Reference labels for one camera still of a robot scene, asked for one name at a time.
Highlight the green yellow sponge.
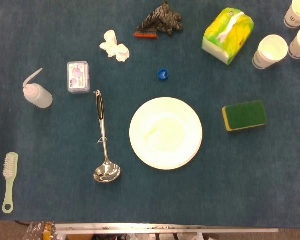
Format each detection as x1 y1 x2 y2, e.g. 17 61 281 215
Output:
221 100 268 133

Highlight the white round plate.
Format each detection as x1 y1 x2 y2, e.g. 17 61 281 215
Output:
129 96 204 171

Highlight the blue bottle cap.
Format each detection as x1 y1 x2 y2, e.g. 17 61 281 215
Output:
157 68 170 81

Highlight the crumpled white tissue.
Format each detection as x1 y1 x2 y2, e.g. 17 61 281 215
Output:
99 29 131 63

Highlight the clear plastic lidded box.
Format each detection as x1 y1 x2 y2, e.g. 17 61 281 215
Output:
66 60 91 94

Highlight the grey striped work glove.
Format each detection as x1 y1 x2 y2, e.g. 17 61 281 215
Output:
133 0 184 39

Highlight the translucent squeeze wash bottle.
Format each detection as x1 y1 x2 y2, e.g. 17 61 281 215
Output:
22 67 54 109

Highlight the green yellow tissue pack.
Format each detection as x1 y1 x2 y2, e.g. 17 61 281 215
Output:
201 7 255 66

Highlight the teal table cloth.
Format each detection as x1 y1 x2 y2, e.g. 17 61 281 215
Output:
0 0 300 230

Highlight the white paper cup stack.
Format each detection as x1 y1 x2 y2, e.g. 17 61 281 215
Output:
252 34 289 71

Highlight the pale green scrub brush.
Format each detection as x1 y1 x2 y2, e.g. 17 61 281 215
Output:
1 152 19 214

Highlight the clear plastic bag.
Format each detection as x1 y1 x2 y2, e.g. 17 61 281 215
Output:
21 220 57 240

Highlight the steel ladle black handle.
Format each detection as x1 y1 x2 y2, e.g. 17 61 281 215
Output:
93 89 122 183

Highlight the aluminium frame rail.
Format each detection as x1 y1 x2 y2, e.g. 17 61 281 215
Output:
54 222 280 236

